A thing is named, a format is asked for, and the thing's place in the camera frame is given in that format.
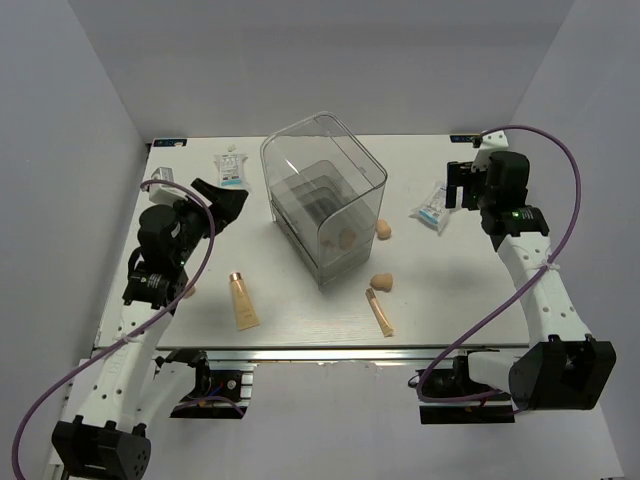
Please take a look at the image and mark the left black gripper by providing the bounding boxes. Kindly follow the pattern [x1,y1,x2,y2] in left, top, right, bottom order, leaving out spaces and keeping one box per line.
[171,178,248,266]

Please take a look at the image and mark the white sachet packet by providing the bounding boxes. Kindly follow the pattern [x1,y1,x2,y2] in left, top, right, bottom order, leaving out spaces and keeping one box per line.
[409,182,451,235]
[214,153,251,191]

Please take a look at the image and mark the clear plastic organizer box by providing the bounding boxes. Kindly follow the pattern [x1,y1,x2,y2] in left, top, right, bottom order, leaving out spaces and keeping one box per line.
[260,112,388,288]

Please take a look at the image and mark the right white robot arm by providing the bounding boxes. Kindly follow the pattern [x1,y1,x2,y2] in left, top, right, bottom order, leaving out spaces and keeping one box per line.
[446,151,616,410]

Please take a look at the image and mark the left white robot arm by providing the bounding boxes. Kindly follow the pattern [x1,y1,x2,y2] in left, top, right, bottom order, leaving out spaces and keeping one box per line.
[52,178,249,479]

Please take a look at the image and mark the right blue table label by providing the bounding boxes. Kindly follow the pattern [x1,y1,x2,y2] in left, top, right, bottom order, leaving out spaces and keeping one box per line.
[449,134,475,143]

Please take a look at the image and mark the blue table label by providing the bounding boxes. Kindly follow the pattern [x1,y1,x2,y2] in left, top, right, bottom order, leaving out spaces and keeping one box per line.
[449,134,475,143]
[152,138,187,148]

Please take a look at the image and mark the left blue table label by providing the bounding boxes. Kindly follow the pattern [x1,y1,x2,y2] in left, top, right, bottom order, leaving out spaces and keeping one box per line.
[152,138,187,148]

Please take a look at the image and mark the beige sponge beside box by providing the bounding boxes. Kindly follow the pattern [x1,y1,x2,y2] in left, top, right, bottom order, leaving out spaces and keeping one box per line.
[376,219,392,240]

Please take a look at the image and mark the beige sponge at left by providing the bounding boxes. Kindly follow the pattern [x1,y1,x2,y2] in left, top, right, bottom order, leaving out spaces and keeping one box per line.
[182,286,196,299]

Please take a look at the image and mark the beige sponge near centre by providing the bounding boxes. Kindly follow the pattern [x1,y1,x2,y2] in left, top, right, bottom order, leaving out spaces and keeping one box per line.
[370,273,394,292]

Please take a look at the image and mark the beige sponge inside box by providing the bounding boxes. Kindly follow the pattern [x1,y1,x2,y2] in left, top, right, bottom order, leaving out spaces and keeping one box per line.
[321,228,357,251]

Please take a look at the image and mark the wide gold cream tube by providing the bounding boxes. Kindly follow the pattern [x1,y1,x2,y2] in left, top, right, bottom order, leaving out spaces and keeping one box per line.
[229,272,260,331]

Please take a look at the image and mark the thin gold cream tube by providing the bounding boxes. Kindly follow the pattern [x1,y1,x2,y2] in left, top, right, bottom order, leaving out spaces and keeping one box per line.
[365,288,394,338]

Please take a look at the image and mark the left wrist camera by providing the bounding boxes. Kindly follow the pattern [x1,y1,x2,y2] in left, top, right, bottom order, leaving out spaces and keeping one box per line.
[148,167,185,206]

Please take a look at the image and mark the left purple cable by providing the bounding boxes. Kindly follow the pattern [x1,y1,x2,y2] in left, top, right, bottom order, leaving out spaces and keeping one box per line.
[10,180,217,480]

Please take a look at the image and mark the purple cable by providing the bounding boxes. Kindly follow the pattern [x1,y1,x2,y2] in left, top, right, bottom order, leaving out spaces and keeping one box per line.
[416,124,582,414]
[10,180,217,480]

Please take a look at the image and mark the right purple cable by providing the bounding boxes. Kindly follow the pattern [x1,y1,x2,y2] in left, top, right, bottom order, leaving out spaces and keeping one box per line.
[416,124,582,414]

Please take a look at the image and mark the aluminium front rail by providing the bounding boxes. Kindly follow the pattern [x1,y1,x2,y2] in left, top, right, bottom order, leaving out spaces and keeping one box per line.
[92,344,531,367]

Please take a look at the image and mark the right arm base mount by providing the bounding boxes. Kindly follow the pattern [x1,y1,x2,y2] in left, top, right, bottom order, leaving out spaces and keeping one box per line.
[419,354,515,425]

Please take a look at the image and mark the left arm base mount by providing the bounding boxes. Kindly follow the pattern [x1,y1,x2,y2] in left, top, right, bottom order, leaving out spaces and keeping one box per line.
[154,349,250,419]

